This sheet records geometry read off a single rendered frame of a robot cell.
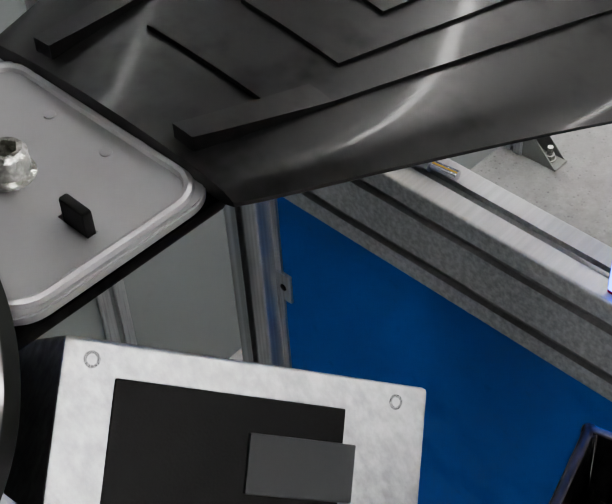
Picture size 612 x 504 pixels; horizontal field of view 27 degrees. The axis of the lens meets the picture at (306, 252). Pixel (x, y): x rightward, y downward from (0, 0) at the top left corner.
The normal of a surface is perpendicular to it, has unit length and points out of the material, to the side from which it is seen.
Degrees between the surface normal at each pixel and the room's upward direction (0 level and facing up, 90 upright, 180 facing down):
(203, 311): 90
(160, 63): 2
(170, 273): 90
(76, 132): 0
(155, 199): 0
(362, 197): 90
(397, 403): 50
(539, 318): 90
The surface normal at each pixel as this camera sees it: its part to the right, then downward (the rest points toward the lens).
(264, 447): 0.51, -0.11
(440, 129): 0.20, -0.57
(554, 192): -0.05, -0.71
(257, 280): -0.69, 0.53
